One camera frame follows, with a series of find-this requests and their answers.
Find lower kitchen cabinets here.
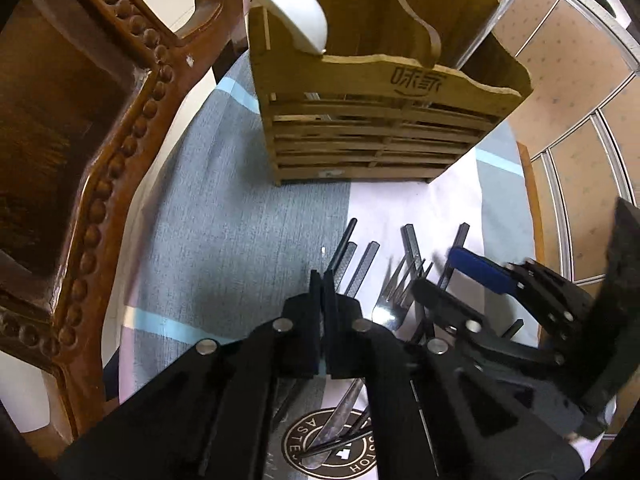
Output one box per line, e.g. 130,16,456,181
492,0,640,283

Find wooden utensil holder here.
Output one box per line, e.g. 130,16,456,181
247,0,533,188

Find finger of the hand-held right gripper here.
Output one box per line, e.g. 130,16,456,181
446,246,597,353
410,277,567,377

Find white spoon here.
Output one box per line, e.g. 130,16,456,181
221,0,328,56

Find metal fork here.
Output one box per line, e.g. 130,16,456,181
407,258,435,306
371,255,418,331

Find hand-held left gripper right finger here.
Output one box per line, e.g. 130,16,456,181
324,269,587,480

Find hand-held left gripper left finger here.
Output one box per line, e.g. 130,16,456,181
55,269,324,480

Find carved wooden chair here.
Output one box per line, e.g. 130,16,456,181
0,0,547,456

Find plaid cloth with round badge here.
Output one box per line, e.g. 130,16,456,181
102,52,546,480

